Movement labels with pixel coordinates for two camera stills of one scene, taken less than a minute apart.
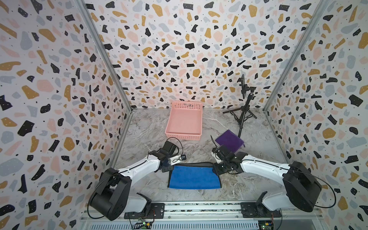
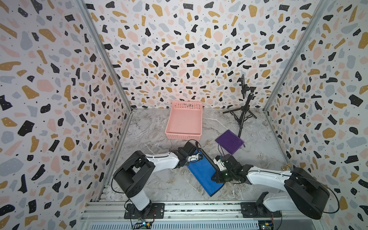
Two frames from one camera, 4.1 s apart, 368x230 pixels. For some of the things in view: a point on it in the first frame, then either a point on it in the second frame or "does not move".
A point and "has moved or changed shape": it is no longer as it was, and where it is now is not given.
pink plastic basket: [185, 120] does not move
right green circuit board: [265, 224] does not move
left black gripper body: [169, 167] to [179, 149]
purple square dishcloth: [230, 140] does not move
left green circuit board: [143, 225] does not move
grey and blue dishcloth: [195, 175] has moved or changed shape
